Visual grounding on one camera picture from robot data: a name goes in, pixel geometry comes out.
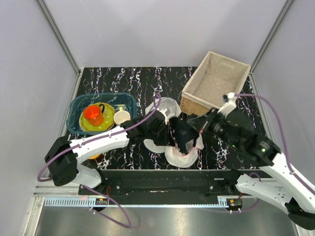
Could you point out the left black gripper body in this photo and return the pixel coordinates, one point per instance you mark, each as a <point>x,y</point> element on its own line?
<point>160,135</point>

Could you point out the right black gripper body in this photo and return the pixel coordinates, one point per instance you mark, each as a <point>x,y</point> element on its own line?
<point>216,124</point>

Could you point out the black bra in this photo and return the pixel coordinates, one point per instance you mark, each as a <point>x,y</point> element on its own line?
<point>182,134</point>

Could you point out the pink-trimmed mesh laundry bag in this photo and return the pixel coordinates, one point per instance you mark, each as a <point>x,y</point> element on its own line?
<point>175,158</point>

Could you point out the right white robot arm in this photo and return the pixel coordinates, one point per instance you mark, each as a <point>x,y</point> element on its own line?
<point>295,196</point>

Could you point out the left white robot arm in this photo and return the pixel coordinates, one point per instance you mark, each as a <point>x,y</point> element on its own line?
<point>65,157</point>

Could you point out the grey-trimmed mesh laundry bag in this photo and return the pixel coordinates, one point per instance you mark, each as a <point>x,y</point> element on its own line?
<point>169,108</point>

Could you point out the cream mug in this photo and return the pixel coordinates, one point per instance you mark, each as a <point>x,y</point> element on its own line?
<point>121,116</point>

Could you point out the teal plastic tub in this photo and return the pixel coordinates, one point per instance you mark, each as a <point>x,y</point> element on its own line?
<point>119,101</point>

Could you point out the yellow-green plate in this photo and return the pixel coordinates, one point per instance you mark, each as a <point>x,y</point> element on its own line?
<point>107,124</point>

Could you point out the wicker basket with liner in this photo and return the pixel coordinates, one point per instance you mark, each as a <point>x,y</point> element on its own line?
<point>216,76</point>

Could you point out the orange mug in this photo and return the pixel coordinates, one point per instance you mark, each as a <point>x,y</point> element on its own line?
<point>94,114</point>

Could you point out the orange bowl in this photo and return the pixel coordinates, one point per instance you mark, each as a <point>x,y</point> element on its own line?
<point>95,156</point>

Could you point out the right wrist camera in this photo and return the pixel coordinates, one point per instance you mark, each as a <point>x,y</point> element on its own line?
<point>229,104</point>

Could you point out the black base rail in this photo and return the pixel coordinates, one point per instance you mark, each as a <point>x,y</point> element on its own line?
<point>168,187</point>

